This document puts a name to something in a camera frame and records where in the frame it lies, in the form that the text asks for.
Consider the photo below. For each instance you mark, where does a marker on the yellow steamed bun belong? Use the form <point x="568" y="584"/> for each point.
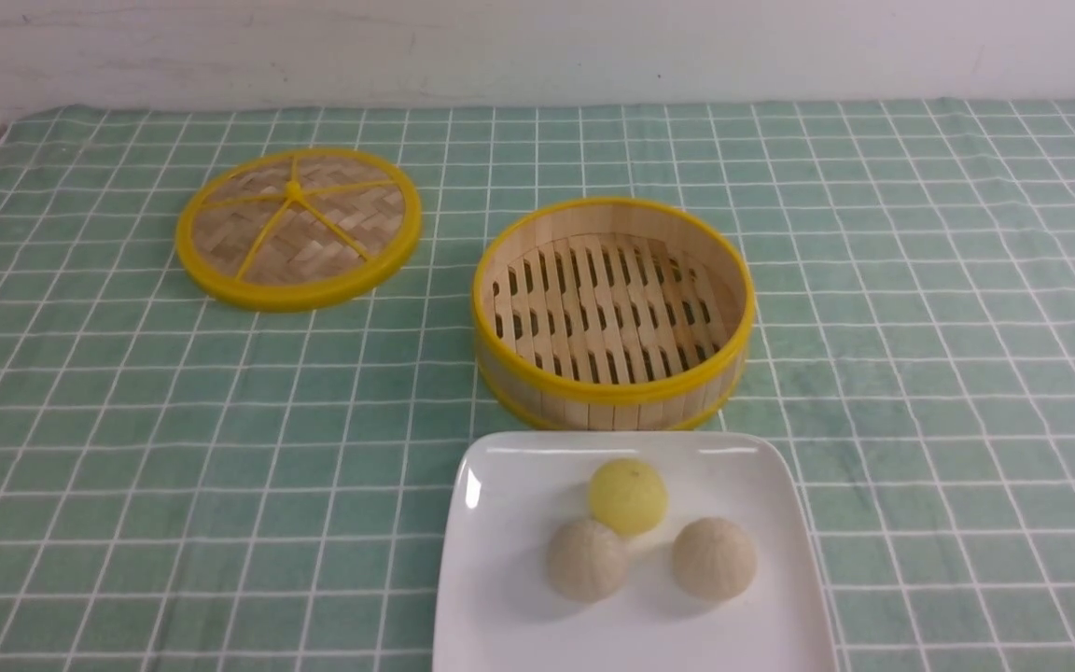
<point x="628" y="496"/>

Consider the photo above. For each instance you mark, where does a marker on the white steamed bun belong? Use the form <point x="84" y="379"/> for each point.
<point x="713" y="559"/>

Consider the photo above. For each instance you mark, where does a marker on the beige steamed bun on plate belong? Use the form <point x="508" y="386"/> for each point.
<point x="586" y="561"/>

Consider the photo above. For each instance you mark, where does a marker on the white square plate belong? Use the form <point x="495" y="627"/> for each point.
<point x="495" y="610"/>

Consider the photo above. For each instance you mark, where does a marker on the bamboo steamer basket yellow rim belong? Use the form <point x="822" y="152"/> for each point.
<point x="612" y="314"/>

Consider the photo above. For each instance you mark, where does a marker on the bamboo steamer lid yellow rim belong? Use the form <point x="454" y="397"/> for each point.
<point x="299" y="230"/>

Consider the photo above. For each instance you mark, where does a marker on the green checkered tablecloth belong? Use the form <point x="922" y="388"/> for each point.
<point x="191" y="487"/>

